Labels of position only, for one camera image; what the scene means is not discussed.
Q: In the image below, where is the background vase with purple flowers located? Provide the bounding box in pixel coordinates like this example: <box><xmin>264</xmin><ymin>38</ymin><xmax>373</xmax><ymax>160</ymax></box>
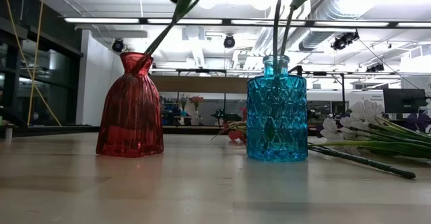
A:
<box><xmin>178</xmin><ymin>93</ymin><xmax>190</xmax><ymax>126</ymax></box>

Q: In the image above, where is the long ceiling light rail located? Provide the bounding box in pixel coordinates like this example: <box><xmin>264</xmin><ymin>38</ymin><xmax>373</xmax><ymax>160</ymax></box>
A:
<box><xmin>63</xmin><ymin>16</ymin><xmax>431</xmax><ymax>29</ymax></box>

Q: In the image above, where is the silver ventilation duct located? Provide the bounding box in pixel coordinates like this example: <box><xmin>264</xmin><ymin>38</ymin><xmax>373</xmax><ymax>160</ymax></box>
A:
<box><xmin>298</xmin><ymin>0</ymin><xmax>374</xmax><ymax>52</ymax></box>

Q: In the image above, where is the background vase with red flowers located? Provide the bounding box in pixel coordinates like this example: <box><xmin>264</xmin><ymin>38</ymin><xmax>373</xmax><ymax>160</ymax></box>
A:
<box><xmin>190</xmin><ymin>95</ymin><xmax>205</xmax><ymax>126</ymax></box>

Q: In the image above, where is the wooden shelf with black frame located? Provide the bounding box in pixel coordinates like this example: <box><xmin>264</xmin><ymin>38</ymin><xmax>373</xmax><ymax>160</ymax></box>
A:
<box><xmin>147</xmin><ymin>65</ymin><xmax>248</xmax><ymax>133</ymax></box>

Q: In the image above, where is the green stem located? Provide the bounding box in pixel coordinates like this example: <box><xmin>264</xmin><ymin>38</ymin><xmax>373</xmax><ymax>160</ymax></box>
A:
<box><xmin>307</xmin><ymin>143</ymin><xmax>417</xmax><ymax>180</ymax></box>

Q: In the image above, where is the yellow cable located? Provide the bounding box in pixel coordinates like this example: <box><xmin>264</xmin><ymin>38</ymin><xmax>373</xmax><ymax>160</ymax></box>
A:
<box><xmin>1</xmin><ymin>0</ymin><xmax>62</xmax><ymax>126</ymax></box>
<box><xmin>28</xmin><ymin>0</ymin><xmax>44</xmax><ymax>123</ymax></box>

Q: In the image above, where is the blue patterned glass vase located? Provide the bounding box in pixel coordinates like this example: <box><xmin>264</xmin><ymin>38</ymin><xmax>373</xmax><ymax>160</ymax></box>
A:
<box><xmin>246</xmin><ymin>54</ymin><xmax>308</xmax><ymax>162</ymax></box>

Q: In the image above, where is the red ribbed glass vase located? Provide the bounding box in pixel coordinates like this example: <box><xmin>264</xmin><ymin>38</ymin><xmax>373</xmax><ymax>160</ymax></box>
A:
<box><xmin>95</xmin><ymin>51</ymin><xmax>165</xmax><ymax>158</ymax></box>

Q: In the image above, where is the black computer monitor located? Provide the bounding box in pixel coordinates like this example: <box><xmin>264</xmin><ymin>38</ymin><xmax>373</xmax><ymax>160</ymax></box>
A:
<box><xmin>383</xmin><ymin>88</ymin><xmax>428</xmax><ymax>114</ymax></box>

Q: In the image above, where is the red artificial flower bunch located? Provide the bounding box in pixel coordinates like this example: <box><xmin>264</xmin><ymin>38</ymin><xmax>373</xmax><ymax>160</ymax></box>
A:
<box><xmin>211</xmin><ymin>108</ymin><xmax>248</xmax><ymax>144</ymax></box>

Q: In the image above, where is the white artificial flower bunch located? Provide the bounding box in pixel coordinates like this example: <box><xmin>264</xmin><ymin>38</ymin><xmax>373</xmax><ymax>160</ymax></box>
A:
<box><xmin>319</xmin><ymin>98</ymin><xmax>431</xmax><ymax>161</ymax></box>

